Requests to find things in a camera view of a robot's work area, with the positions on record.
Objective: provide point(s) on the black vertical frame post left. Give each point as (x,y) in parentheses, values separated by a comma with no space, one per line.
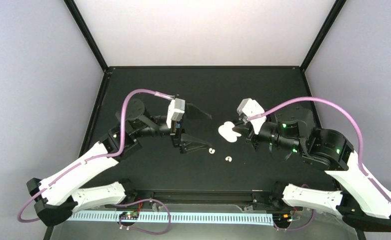
(86,33)

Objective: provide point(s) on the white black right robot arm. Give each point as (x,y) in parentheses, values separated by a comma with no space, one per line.
(292,131)

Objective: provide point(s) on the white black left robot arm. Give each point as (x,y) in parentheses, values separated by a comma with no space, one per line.
(59,196)

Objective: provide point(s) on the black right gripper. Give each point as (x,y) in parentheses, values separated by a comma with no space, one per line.
(245,128)

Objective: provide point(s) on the black vertical frame post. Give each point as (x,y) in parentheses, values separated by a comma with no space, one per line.
(86,33)
(322,33)

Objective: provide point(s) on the white earbud charging case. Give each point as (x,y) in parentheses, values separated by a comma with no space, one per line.
(226,131)

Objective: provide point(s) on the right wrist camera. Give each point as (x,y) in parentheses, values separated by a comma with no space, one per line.
(251,112)

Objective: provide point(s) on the small circuit board left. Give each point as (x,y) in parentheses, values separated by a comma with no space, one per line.
(129,216)

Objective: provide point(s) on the black front rail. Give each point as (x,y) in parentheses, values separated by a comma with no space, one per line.
(206,196)

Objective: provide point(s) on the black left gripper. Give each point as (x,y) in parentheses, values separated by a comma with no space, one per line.
(179,139)

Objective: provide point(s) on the white slotted cable duct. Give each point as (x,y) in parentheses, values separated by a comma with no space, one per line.
(262,219)

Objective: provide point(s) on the small circuit board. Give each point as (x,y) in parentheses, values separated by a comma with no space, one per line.
(129,216)
(285,218)

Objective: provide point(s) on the black vertical frame post right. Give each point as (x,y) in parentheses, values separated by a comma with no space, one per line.
(322,33)

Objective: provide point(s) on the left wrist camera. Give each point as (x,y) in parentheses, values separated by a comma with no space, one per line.
(175,111)

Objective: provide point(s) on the small circuit board right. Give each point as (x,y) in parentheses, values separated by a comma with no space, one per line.
(285,218)

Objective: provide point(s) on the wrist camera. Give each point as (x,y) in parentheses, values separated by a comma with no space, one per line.
(175,111)
(251,112)

